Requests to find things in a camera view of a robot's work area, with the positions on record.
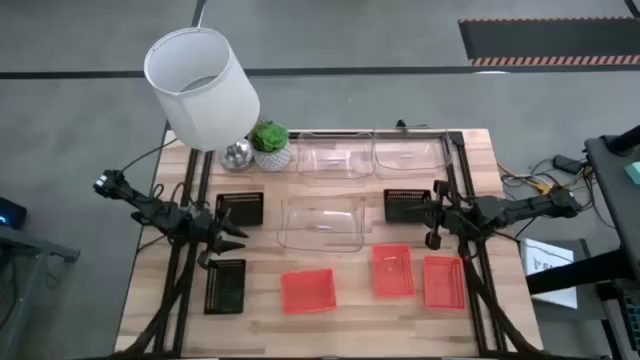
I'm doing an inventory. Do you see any black table clamp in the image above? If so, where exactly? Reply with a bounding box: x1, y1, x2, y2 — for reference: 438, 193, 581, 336
394, 118, 430, 131

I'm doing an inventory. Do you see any floor cable bundle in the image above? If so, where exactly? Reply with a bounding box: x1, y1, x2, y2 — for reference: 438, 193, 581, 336
497, 158, 599, 201

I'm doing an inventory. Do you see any black device with blue light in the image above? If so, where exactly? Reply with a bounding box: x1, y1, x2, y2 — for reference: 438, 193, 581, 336
0, 196, 29, 231

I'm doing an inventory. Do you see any black aluminium cross rail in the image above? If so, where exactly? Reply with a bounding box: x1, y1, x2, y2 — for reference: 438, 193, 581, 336
288, 130, 451, 140

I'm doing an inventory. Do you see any black crate with teal contents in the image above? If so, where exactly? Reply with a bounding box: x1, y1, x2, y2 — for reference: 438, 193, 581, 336
597, 278, 640, 360

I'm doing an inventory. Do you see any thin black cable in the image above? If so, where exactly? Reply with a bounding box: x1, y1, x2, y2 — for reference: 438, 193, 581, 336
119, 137, 180, 174

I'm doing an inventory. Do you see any black metal beam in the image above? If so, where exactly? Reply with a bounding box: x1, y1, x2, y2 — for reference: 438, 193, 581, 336
525, 247, 640, 296

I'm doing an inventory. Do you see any black cart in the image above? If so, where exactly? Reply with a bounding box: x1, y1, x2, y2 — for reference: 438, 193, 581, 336
583, 123, 640, 281

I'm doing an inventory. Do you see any green succulent in white pot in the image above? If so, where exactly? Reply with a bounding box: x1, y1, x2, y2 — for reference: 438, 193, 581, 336
248, 119, 292, 174

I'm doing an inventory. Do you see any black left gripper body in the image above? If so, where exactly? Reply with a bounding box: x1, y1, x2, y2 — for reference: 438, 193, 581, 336
192, 207, 232, 268

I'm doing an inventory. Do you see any black power adapter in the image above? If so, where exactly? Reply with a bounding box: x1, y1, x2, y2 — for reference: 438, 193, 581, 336
552, 154, 584, 175

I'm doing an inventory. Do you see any black slotted plastic basket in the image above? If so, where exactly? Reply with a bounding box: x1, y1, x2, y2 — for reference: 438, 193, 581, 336
383, 188, 433, 224
215, 191, 265, 228
203, 258, 248, 316

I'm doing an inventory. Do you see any white shade chrome table lamp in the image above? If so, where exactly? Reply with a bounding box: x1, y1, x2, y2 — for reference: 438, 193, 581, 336
143, 27, 261, 174

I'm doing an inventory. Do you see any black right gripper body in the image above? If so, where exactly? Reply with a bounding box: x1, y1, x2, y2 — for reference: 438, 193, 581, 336
425, 180, 482, 250

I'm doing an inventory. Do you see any red slotted plastic basket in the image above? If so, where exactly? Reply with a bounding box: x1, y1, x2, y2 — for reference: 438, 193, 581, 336
422, 255, 468, 312
280, 268, 337, 316
370, 243, 417, 300

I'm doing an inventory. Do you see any black hazard-striped floor mat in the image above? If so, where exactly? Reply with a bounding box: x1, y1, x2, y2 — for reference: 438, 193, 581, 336
458, 17, 640, 67

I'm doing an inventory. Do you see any clear plastic bin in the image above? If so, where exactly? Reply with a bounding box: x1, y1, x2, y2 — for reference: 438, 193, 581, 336
296, 130, 376, 181
372, 130, 455, 180
277, 194, 367, 254

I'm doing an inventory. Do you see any white paper sheet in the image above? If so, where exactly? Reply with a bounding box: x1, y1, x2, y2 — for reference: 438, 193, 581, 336
519, 237, 580, 310

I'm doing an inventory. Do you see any grey side table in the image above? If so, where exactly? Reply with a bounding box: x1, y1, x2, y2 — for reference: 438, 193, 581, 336
0, 224, 81, 360

